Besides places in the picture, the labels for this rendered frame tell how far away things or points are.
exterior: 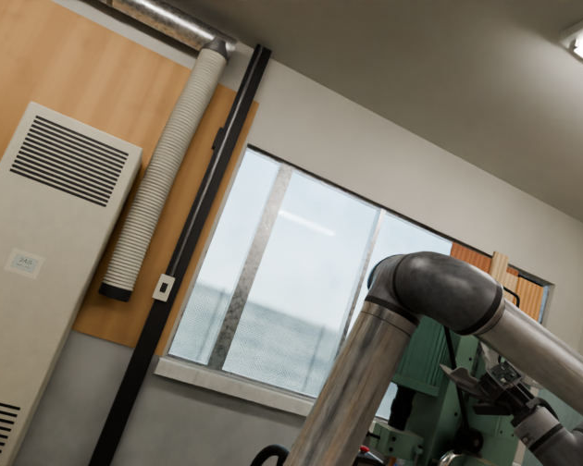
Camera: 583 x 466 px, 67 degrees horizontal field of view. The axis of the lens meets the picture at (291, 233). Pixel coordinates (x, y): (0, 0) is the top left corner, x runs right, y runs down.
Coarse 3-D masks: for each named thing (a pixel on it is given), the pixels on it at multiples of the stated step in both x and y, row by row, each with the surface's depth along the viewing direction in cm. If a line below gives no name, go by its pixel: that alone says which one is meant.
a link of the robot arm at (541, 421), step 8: (544, 408) 98; (528, 416) 97; (536, 416) 96; (544, 416) 96; (552, 416) 97; (520, 424) 97; (528, 424) 96; (536, 424) 95; (544, 424) 95; (552, 424) 95; (520, 432) 97; (528, 432) 96; (536, 432) 95; (544, 432) 94; (520, 440) 99; (528, 440) 96; (536, 440) 94
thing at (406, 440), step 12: (384, 432) 128; (396, 432) 127; (408, 432) 134; (372, 444) 130; (384, 444) 126; (396, 444) 127; (408, 444) 129; (420, 444) 131; (384, 456) 130; (396, 456) 127; (408, 456) 129
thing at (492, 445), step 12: (480, 360) 137; (504, 360) 137; (480, 372) 135; (468, 408) 134; (468, 420) 132; (480, 432) 132; (492, 444) 134; (504, 444) 136; (516, 444) 139; (492, 456) 134; (504, 456) 136
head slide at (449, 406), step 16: (464, 352) 135; (448, 384) 132; (416, 400) 139; (432, 400) 134; (448, 400) 132; (416, 416) 137; (432, 416) 132; (448, 416) 132; (416, 432) 135; (432, 432) 130; (448, 432) 131; (432, 448) 129; (448, 448) 131; (432, 464) 128
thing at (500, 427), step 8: (480, 416) 128; (488, 416) 127; (496, 416) 124; (504, 416) 125; (512, 416) 126; (472, 424) 130; (480, 424) 128; (488, 424) 126; (496, 424) 124; (504, 424) 125; (488, 432) 125; (496, 432) 123; (504, 432) 124; (512, 432) 126; (512, 440) 126
